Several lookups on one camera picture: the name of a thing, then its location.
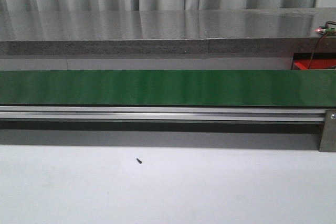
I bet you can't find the green conveyor belt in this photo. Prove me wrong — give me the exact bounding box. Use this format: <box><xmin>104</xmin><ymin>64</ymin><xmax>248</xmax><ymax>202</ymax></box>
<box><xmin>1</xmin><ymin>70</ymin><xmax>335</xmax><ymax>108</ymax></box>

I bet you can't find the small green circuit board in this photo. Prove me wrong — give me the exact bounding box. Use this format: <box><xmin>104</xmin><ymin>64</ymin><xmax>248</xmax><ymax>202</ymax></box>
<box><xmin>315</xmin><ymin>26</ymin><xmax>335</xmax><ymax>35</ymax></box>

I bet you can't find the metal conveyor support bracket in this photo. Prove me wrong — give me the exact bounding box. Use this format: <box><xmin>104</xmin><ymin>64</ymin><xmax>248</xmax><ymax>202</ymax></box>
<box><xmin>319</xmin><ymin>110</ymin><xmax>336</xmax><ymax>153</ymax></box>

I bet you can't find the aluminium conveyor frame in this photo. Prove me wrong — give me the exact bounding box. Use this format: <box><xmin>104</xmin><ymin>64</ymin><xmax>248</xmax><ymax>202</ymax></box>
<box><xmin>1</xmin><ymin>106</ymin><xmax>327</xmax><ymax>123</ymax></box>

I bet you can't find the grey stone counter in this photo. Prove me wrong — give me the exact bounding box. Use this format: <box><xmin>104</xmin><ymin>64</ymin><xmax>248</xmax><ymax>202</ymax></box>
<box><xmin>1</xmin><ymin>8</ymin><xmax>335</xmax><ymax>56</ymax></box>

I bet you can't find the red and black wire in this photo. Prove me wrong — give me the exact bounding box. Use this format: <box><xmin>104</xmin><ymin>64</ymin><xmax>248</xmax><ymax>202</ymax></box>
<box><xmin>307</xmin><ymin>21</ymin><xmax>336</xmax><ymax>70</ymax></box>

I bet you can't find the red plastic tray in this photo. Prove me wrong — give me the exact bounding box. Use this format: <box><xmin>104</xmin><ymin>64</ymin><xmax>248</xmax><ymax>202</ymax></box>
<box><xmin>292</xmin><ymin>59</ymin><xmax>335</xmax><ymax>70</ymax></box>

